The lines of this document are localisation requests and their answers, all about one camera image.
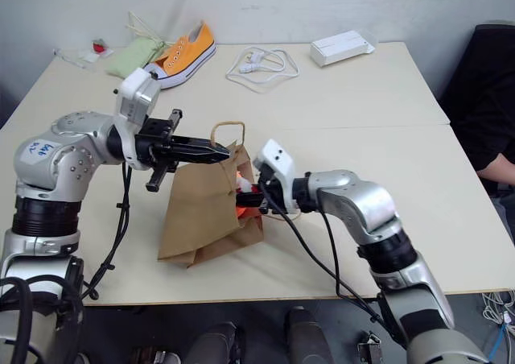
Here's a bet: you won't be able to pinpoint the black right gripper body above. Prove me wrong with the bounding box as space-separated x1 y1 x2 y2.
253 163 285 217

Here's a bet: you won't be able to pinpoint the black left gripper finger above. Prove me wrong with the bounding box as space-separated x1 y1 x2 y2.
171 151 232 165
171 135 231 156

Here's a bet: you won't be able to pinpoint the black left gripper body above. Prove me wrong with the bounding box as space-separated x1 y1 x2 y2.
134 108 186 192

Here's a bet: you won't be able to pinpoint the brown paper bag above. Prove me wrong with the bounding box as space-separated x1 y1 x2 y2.
156 121 303 267

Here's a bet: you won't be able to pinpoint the clear plastic bag, red item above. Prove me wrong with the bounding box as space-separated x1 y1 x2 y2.
53 37 114 72

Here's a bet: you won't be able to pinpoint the orange canvas sneaker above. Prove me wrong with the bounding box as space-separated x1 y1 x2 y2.
143 20 217 90

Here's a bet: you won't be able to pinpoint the white rectangular box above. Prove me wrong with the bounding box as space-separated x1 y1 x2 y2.
309 29 379 68

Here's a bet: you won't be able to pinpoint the dark rounded shape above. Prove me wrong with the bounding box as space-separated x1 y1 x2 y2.
284 305 336 364
187 321 247 364

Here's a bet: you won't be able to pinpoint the person in black shirt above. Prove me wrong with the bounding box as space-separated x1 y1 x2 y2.
437 23 515 256

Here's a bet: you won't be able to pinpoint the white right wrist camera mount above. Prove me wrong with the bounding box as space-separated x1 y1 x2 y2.
252 139 302 214

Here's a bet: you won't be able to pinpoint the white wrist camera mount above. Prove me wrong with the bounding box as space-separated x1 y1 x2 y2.
113 67 162 171
252 139 302 214

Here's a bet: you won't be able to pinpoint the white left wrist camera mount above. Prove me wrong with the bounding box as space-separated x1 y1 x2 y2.
113 67 162 171

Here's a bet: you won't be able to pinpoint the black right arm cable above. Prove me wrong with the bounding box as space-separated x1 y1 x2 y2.
257 180 407 347

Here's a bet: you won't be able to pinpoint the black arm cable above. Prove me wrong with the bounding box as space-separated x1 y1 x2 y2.
80 160 136 301
257 180 407 347

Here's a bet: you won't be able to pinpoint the green drawstring cloth pouch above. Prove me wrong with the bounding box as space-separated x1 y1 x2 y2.
105 11 174 77

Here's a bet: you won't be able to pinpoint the white power cable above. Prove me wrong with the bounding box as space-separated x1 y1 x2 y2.
225 46 301 95

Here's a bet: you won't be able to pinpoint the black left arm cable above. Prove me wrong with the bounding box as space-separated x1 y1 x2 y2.
80 160 136 301

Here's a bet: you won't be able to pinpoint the small dark metal bracket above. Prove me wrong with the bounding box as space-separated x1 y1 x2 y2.
356 330 384 364

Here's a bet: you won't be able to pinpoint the black cable loops on body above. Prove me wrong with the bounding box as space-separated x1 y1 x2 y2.
0 254 86 364

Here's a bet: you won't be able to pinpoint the white floor cables bundle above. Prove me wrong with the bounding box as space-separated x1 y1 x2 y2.
480 289 515 339

